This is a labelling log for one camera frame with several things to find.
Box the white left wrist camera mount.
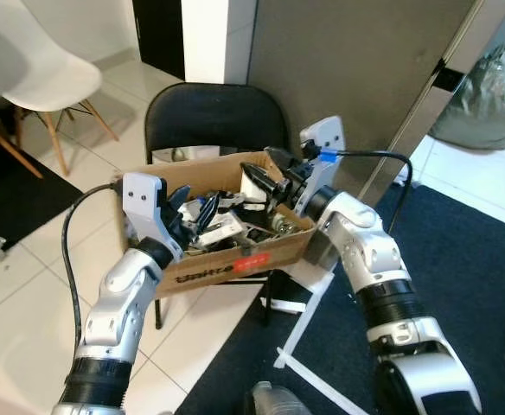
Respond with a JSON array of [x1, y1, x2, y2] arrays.
[[123, 173, 167, 247]]

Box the black folding chair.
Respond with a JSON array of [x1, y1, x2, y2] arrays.
[[144, 82, 292, 331]]

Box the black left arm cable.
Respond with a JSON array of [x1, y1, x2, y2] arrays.
[[61, 182, 125, 351]]

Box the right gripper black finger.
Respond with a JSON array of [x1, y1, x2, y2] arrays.
[[264, 147, 304, 178], [240, 163, 281, 198]]

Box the short white tape strip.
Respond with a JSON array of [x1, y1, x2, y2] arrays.
[[270, 298, 307, 314]]

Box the white shell chair wooden legs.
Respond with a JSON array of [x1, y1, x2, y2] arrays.
[[0, 73, 44, 180], [0, 0, 120, 178]]

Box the white plastic trash piece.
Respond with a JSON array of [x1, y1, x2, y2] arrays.
[[199, 212, 250, 252]]

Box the black rug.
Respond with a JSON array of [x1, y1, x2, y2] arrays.
[[0, 104, 82, 250]]

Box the grey robot right leg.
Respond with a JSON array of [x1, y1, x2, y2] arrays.
[[248, 380, 314, 415]]

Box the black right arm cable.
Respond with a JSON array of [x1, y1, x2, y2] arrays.
[[320, 150, 414, 233]]

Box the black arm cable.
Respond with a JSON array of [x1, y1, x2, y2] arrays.
[[320, 150, 414, 233], [61, 182, 125, 351]]

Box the black door panel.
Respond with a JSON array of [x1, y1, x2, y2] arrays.
[[131, 0, 186, 80]]

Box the grey rubbish bag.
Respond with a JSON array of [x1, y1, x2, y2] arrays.
[[428, 43, 505, 152]]

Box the grey partition panel metal frame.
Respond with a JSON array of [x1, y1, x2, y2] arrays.
[[248, 0, 505, 208]]

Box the brown cardboard box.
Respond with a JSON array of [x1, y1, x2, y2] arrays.
[[112, 151, 320, 299]]

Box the long white tape strip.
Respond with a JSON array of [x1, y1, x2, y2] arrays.
[[274, 264, 361, 414]]

